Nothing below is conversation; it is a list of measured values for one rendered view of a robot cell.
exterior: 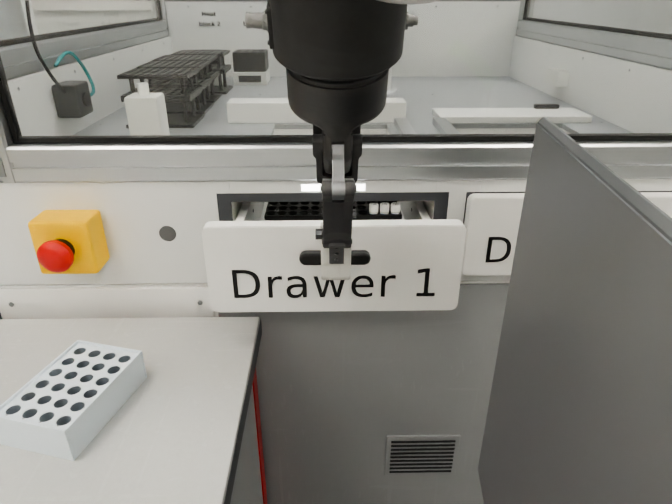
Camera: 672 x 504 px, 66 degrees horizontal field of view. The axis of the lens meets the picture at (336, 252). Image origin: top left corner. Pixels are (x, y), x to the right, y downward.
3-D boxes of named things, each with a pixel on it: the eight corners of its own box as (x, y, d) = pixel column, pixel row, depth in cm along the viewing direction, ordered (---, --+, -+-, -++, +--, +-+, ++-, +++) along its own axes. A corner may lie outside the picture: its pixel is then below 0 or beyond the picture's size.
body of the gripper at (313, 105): (288, 30, 40) (294, 133, 47) (281, 85, 34) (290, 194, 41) (384, 30, 40) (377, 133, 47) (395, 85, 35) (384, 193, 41)
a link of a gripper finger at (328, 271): (351, 226, 50) (352, 232, 49) (350, 275, 55) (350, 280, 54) (320, 226, 50) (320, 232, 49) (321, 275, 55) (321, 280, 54)
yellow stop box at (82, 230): (96, 277, 65) (84, 224, 61) (37, 278, 64) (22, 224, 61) (111, 258, 69) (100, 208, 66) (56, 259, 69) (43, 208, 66)
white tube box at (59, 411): (73, 461, 49) (64, 431, 47) (-1, 444, 51) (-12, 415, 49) (147, 377, 60) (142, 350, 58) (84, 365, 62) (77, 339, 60)
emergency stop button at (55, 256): (72, 275, 62) (64, 244, 60) (38, 275, 62) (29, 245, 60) (83, 263, 65) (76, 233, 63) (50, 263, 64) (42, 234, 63)
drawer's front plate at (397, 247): (457, 310, 62) (467, 225, 57) (211, 312, 61) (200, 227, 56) (453, 302, 63) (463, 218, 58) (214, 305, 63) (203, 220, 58)
